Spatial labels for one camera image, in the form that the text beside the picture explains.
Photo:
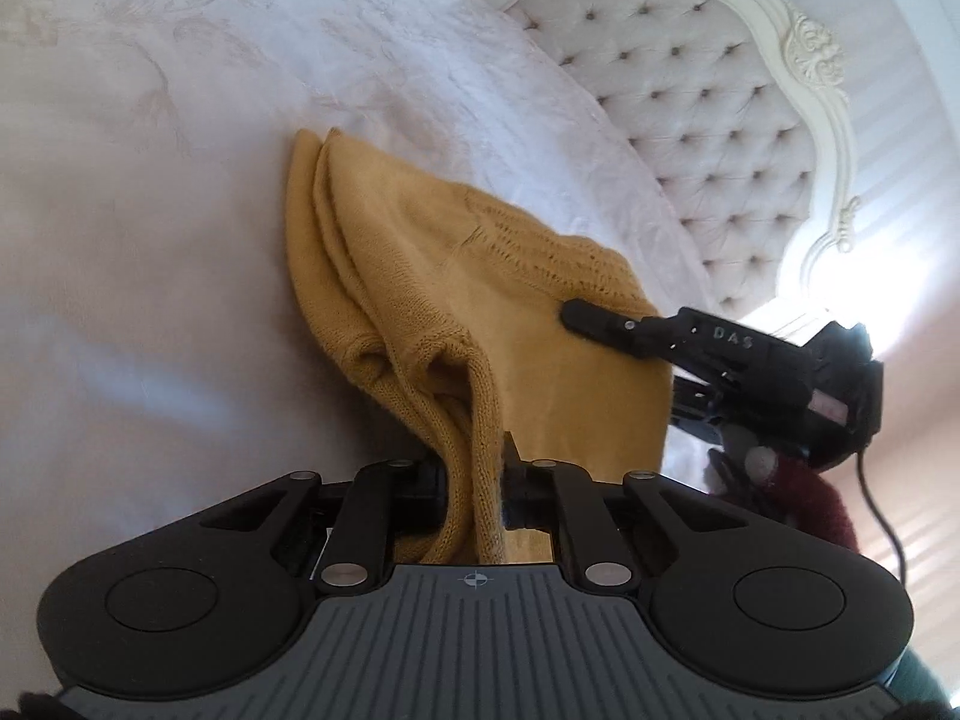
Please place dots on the person's right hand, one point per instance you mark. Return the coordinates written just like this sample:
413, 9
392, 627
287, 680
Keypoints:
750, 465

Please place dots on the mustard yellow knit sweater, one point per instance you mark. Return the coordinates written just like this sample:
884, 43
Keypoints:
420, 292

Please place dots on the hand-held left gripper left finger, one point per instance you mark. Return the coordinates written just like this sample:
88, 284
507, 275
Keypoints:
427, 495

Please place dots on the white floral bedspread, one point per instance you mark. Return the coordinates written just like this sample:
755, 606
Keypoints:
150, 240

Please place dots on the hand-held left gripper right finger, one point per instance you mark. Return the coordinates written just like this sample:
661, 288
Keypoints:
514, 484

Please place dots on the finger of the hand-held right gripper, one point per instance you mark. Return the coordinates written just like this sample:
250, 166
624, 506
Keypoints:
600, 319

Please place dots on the person's right forearm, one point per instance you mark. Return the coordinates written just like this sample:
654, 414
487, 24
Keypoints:
814, 502

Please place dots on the tufted cream headboard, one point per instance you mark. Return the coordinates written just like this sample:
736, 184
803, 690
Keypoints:
712, 105

